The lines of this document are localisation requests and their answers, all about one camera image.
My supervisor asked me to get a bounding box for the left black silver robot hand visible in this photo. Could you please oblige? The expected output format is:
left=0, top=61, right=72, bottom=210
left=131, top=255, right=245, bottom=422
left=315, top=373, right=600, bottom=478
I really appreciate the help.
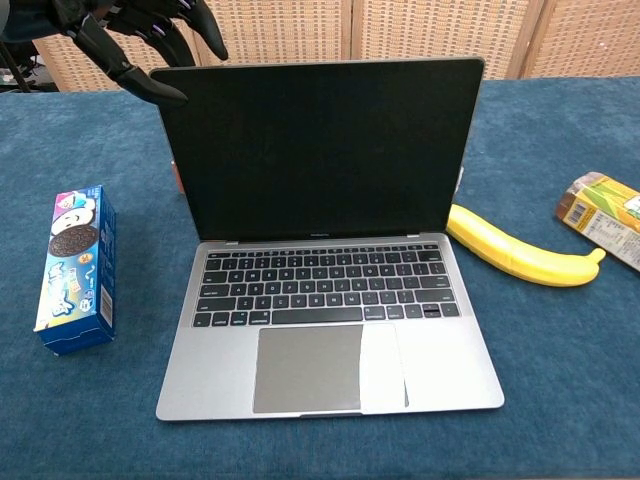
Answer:
left=44, top=0, right=230, bottom=109

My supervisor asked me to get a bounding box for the grey laptop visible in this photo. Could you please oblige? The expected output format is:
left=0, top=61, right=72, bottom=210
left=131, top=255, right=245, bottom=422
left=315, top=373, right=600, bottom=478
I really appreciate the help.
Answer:
left=148, top=57, right=505, bottom=422

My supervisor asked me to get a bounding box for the black tripod stand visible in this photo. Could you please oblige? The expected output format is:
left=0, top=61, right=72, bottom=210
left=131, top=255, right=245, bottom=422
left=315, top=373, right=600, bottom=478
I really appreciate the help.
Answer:
left=0, top=42, right=39, bottom=94

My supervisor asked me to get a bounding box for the narrow blue Oreo box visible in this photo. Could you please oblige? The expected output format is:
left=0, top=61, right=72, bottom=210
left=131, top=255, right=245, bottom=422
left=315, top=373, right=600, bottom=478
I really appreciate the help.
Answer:
left=33, top=184, right=117, bottom=357

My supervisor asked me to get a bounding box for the woven wooden folding screen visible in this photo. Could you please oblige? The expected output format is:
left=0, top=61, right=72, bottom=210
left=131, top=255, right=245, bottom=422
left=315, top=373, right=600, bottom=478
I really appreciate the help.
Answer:
left=29, top=0, right=640, bottom=93

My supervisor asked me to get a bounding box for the blue table cloth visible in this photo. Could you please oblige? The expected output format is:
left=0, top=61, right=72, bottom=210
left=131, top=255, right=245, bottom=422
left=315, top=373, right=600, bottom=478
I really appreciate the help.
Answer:
left=0, top=75, right=640, bottom=480

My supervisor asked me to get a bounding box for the yellow banana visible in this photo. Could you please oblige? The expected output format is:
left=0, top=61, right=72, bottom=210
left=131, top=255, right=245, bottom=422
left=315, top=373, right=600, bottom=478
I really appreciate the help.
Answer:
left=445, top=203, right=607, bottom=289

